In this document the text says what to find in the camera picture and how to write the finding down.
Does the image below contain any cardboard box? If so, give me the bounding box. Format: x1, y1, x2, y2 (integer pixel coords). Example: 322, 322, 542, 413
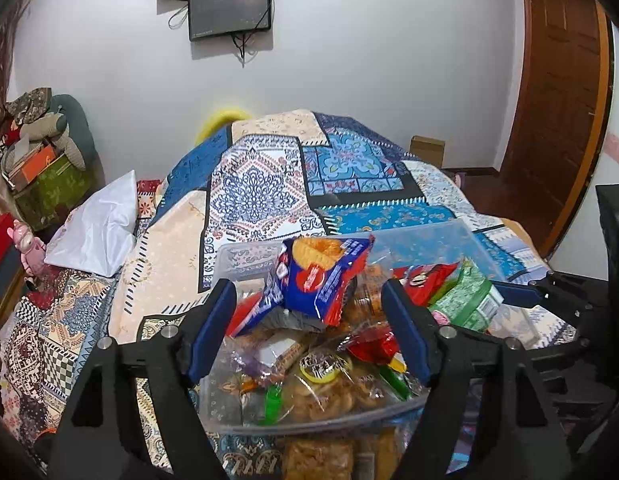
408, 135, 446, 170

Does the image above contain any wooden bedside table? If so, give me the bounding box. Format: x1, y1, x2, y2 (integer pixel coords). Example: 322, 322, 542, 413
0, 270, 28, 326

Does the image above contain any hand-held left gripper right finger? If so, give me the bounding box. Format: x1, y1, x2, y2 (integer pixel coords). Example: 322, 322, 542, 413
381, 279, 575, 480

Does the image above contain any orange cracker packet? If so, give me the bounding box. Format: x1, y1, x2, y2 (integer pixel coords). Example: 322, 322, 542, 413
353, 265, 391, 322

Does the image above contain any pink toy figure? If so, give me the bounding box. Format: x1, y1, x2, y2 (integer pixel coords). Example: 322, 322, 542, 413
7, 222, 48, 281

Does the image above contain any dark box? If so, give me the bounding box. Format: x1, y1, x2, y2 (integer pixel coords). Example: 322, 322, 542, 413
0, 247, 23, 301

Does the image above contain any small black wall monitor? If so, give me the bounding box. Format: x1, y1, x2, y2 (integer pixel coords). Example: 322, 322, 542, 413
188, 0, 273, 42

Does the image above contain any yellow fuzzy object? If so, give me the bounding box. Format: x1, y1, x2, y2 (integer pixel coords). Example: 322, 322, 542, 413
194, 105, 253, 143

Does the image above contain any small green snack packet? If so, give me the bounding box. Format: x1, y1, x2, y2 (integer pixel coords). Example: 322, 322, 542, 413
378, 360, 413, 402

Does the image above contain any white purple snack packet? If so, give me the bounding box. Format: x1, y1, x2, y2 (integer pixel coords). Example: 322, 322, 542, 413
230, 332, 310, 386

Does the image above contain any green-edged wafer packet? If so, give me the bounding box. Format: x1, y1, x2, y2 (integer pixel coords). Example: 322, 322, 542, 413
260, 380, 288, 426

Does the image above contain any green patterned box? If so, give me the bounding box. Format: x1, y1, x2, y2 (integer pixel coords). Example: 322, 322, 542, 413
14, 155, 93, 231

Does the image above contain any orange box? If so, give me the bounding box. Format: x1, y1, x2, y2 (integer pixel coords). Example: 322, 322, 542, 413
12, 142, 58, 186

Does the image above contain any wooden door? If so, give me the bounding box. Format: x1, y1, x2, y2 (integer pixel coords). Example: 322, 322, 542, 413
499, 0, 615, 256

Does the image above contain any red chip bag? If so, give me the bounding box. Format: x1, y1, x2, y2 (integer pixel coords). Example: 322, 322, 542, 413
392, 262, 460, 308

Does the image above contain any green striped snack packet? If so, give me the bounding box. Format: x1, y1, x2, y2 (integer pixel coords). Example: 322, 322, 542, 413
429, 260, 505, 333

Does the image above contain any orange fried snack packet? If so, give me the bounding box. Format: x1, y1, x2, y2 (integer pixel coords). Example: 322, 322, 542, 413
282, 437, 355, 480

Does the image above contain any clear plastic storage container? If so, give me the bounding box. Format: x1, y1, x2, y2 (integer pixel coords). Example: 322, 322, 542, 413
200, 217, 540, 433

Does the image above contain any patchwork printed blanket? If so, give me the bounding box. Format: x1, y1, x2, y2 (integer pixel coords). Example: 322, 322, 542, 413
0, 109, 577, 480

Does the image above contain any black hanging cable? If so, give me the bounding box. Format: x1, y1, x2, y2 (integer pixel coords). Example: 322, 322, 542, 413
232, 35, 256, 67

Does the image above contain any red foil snack packet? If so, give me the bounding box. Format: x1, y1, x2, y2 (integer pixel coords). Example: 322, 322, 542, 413
347, 327, 400, 366

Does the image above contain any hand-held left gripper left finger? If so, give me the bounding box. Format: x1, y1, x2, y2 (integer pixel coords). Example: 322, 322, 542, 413
47, 277, 238, 480

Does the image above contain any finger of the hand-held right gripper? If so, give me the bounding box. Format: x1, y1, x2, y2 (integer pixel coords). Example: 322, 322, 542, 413
492, 270, 597, 322
519, 337, 596, 377

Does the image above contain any white pillow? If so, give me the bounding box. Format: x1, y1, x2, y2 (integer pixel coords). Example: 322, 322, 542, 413
44, 170, 138, 278

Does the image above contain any blue potato chip packet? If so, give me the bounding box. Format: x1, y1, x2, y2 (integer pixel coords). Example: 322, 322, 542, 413
224, 234, 376, 338

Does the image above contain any patterned folded cloth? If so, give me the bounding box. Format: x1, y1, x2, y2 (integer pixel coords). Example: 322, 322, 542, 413
4, 87, 53, 126

